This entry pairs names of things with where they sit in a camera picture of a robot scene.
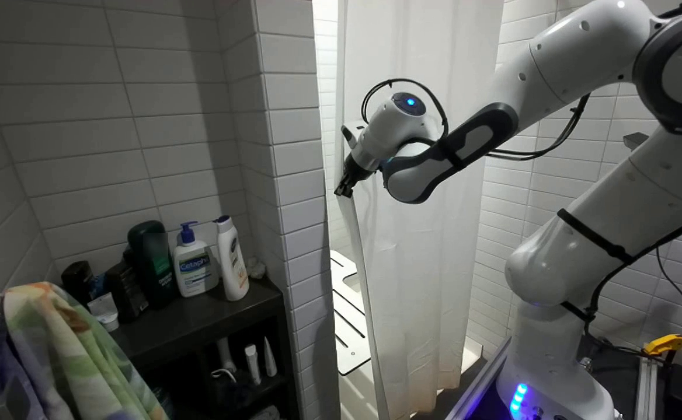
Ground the white folding shower seat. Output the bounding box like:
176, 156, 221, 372
330, 249, 372, 375

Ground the dark green bottle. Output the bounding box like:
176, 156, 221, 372
129, 219, 178, 308

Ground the white shower curtain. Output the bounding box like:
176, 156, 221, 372
339, 0, 504, 420

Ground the tall white bottle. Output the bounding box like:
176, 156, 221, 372
214, 215, 250, 301

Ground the white tube on shelf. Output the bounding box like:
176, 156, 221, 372
243, 342, 262, 385

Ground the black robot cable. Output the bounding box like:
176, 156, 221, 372
357, 74, 682, 375

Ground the black storage shelf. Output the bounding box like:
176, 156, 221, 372
114, 281, 302, 420

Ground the colourful towel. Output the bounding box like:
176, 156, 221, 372
0, 281, 169, 420

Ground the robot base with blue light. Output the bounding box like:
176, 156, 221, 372
445, 334, 625, 420

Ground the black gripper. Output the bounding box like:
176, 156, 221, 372
333, 156, 372, 197

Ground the white pump lotion bottle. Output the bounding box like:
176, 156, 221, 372
173, 221, 211, 299

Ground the black small container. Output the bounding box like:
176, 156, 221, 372
61, 260, 95, 306

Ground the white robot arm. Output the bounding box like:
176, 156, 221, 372
336, 0, 682, 420

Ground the yellow clamp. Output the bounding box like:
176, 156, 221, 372
643, 334, 682, 357

